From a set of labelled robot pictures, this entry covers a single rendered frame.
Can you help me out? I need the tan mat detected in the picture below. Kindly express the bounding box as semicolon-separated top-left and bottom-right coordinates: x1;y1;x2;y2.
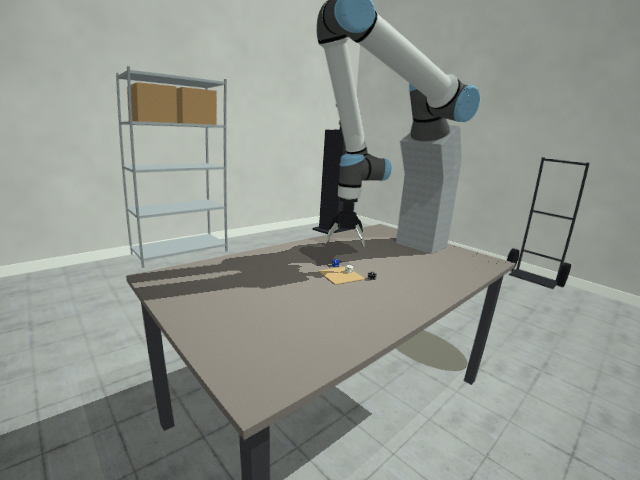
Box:
318;267;365;285

